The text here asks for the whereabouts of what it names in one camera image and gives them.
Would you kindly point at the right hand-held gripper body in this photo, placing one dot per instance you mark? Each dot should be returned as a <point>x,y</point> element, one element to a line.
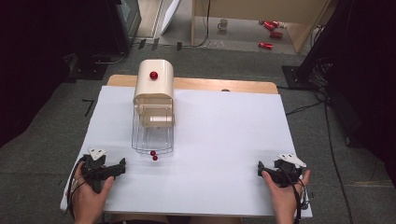
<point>288,171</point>

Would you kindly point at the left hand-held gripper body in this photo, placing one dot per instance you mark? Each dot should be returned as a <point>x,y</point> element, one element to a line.
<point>95,169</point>

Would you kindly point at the person's right hand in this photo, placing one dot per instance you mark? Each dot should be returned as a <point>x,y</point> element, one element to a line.
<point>283,199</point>

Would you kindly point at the person's left hand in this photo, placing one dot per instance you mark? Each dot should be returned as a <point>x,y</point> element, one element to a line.
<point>90,199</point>

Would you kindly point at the clear plastic drawer red knob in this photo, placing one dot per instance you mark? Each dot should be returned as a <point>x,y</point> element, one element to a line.
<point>152,140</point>
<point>155,158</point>

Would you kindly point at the white board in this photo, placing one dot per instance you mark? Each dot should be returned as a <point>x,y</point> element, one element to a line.
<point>218,140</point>

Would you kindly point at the black stand base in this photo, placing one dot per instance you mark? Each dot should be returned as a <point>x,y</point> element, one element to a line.
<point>294,77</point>
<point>88,70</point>

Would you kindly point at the wooden table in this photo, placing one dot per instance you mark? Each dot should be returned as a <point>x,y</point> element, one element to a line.
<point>202,84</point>

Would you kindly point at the red can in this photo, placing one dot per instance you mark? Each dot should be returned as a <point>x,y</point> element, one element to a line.
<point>270,25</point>
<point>276,34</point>
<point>265,45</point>

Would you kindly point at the black curtain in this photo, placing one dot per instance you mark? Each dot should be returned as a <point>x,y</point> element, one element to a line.
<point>37,62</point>
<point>367,77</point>

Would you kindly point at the grey mug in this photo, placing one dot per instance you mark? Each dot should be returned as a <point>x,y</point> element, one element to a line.
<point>223,25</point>

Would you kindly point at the white panel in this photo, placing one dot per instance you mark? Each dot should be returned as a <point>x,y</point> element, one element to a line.
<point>170,12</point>

